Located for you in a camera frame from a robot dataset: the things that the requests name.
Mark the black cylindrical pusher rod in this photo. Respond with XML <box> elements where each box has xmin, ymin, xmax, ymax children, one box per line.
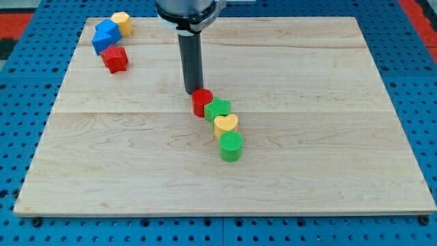
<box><xmin>178</xmin><ymin>33</ymin><xmax>203</xmax><ymax>95</ymax></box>

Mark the blue cube block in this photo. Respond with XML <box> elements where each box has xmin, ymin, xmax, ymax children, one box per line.
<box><xmin>96</xmin><ymin>19</ymin><xmax>122</xmax><ymax>43</ymax></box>

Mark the blue triangle block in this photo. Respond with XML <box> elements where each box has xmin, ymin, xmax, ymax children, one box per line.
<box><xmin>91</xmin><ymin>31</ymin><xmax>113</xmax><ymax>55</ymax></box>

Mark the red cylinder block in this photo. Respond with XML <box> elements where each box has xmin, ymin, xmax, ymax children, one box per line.
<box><xmin>191</xmin><ymin>88</ymin><xmax>214</xmax><ymax>118</ymax></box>

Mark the green star block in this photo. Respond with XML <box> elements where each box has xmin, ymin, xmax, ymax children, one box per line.
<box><xmin>204</xmin><ymin>97</ymin><xmax>231</xmax><ymax>123</ymax></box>

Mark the yellow hexagon block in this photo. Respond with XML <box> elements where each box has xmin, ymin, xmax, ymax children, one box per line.
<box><xmin>110</xmin><ymin>12</ymin><xmax>133</xmax><ymax>36</ymax></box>

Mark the red star block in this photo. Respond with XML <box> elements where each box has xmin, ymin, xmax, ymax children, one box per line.
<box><xmin>100</xmin><ymin>44</ymin><xmax>129</xmax><ymax>74</ymax></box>

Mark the yellow heart block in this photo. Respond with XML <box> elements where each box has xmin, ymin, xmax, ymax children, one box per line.
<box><xmin>213</xmin><ymin>114</ymin><xmax>239</xmax><ymax>138</ymax></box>

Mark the green cylinder block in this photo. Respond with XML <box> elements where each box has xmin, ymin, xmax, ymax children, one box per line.
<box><xmin>219</xmin><ymin>131</ymin><xmax>243</xmax><ymax>162</ymax></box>

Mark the wooden board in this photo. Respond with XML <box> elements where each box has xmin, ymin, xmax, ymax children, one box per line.
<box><xmin>14</xmin><ymin>17</ymin><xmax>436</xmax><ymax>217</ymax></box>

